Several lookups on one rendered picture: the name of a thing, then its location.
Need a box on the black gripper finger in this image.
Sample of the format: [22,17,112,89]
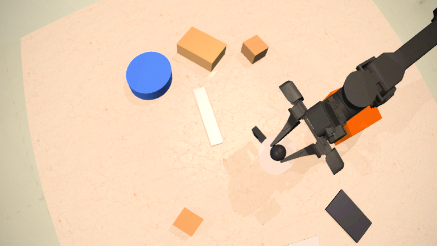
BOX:
[280,143,320,163]
[270,108,301,147]

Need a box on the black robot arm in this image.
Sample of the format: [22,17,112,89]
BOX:
[305,8,437,144]

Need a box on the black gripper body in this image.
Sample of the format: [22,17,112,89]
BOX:
[279,81,351,175]

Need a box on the blue short cylinder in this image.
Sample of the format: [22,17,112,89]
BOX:
[126,51,173,100]

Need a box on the cream flat bar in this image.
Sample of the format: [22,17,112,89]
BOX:
[284,235,320,246]
[193,87,224,146]

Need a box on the french press coffee maker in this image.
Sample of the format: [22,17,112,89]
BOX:
[251,125,296,175]

